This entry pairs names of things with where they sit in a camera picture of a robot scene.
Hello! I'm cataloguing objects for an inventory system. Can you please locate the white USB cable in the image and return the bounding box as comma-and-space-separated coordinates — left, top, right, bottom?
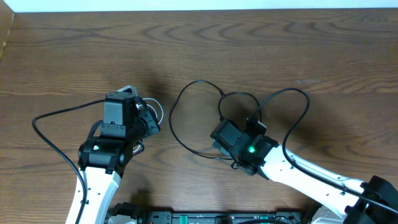
132, 98, 165, 155

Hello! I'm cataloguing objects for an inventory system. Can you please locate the black USB cable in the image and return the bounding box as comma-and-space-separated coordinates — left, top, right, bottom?
168, 80, 262, 161

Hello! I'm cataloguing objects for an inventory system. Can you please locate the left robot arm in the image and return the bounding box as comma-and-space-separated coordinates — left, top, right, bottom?
67, 90, 160, 223

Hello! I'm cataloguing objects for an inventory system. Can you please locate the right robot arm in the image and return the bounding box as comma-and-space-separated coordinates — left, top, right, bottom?
210, 119, 397, 223

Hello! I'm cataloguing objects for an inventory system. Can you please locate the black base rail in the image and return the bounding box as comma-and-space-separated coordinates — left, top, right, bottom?
104, 202, 304, 224

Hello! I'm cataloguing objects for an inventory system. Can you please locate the right camera black cable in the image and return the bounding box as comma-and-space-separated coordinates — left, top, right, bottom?
250, 88, 398, 215

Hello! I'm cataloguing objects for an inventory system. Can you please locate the camera black cable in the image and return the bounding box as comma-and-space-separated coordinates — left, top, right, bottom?
31, 99, 106, 224
250, 88, 398, 215

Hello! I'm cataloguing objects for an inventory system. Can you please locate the left camera black cable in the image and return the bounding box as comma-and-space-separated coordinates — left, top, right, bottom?
31, 99, 106, 224

